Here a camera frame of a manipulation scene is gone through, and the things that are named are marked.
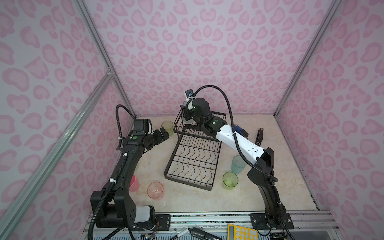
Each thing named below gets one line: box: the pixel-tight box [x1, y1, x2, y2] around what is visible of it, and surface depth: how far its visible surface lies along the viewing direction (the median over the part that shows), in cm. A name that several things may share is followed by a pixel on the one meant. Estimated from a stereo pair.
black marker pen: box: [168, 227, 223, 240], surface depth 71 cm
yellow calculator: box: [227, 224, 259, 240], surface depth 70 cm
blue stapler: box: [233, 123, 249, 138], surface depth 109 cm
